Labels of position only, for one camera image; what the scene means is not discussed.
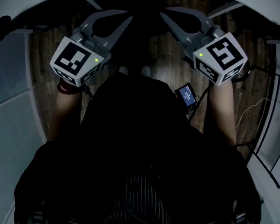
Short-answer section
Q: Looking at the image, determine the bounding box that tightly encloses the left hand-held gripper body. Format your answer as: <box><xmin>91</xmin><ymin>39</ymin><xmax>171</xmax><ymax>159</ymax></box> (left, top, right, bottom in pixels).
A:
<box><xmin>47</xmin><ymin>21</ymin><xmax>115</xmax><ymax>91</ymax></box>

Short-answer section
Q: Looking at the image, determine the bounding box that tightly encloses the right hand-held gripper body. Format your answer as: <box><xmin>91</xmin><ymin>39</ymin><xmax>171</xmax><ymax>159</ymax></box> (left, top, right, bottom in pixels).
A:
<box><xmin>180</xmin><ymin>23</ymin><xmax>251</xmax><ymax>89</ymax></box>

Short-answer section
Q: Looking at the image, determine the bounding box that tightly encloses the person's right forearm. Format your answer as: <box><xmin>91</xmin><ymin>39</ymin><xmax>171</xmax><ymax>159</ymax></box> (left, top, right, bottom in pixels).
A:
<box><xmin>201</xmin><ymin>81</ymin><xmax>244</xmax><ymax>147</ymax></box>

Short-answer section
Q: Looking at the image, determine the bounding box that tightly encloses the person's left forearm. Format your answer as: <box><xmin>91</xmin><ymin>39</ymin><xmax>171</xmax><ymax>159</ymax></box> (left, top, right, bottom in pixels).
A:
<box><xmin>46</xmin><ymin>83</ymin><xmax>86</xmax><ymax>145</ymax></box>

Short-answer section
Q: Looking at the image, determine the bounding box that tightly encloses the person's left white shoe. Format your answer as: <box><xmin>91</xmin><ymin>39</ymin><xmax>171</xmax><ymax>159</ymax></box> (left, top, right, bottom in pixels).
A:
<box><xmin>118</xmin><ymin>65</ymin><xmax>131</xmax><ymax>77</ymax></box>

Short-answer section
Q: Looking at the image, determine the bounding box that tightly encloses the person's white shoe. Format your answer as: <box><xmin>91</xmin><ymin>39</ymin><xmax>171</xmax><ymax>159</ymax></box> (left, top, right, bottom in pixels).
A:
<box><xmin>118</xmin><ymin>65</ymin><xmax>131</xmax><ymax>77</ymax></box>
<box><xmin>140</xmin><ymin>65</ymin><xmax>153</xmax><ymax>78</ymax></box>

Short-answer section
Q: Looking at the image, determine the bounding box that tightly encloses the person's right white shoe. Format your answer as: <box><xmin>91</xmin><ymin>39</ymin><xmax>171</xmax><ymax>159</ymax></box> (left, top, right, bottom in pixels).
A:
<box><xmin>140</xmin><ymin>65</ymin><xmax>153</xmax><ymax>78</ymax></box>

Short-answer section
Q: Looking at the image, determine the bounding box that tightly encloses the small black screen device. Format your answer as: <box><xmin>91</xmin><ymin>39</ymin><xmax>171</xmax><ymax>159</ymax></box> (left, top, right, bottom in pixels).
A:
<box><xmin>172</xmin><ymin>81</ymin><xmax>201</xmax><ymax>112</ymax></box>

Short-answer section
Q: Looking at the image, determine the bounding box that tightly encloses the person's black shirt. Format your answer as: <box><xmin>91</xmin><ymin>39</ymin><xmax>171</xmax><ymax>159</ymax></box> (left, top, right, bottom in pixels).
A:
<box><xmin>11</xmin><ymin>61</ymin><xmax>278</xmax><ymax>224</ymax></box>

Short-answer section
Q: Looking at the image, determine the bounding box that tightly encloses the striped garment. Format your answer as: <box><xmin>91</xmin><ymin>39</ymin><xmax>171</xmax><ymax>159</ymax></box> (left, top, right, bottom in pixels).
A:
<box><xmin>65</xmin><ymin>166</ymin><xmax>223</xmax><ymax>224</ymax></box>

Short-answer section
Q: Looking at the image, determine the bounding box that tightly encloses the dark red bead bracelet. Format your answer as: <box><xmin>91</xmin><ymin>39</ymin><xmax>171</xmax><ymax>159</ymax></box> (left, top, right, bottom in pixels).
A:
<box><xmin>56</xmin><ymin>78</ymin><xmax>84</xmax><ymax>97</ymax></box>

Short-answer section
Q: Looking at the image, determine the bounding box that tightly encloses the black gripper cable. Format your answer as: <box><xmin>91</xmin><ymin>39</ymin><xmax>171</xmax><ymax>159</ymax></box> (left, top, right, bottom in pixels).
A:
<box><xmin>186</xmin><ymin>84</ymin><xmax>211</xmax><ymax>126</ymax></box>
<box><xmin>79</xmin><ymin>83</ymin><xmax>96</xmax><ymax>102</ymax></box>

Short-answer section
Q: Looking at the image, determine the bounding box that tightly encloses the thin white cable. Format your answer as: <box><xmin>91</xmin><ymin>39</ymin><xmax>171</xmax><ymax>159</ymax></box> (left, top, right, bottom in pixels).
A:
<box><xmin>235</xmin><ymin>94</ymin><xmax>272</xmax><ymax>133</ymax></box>

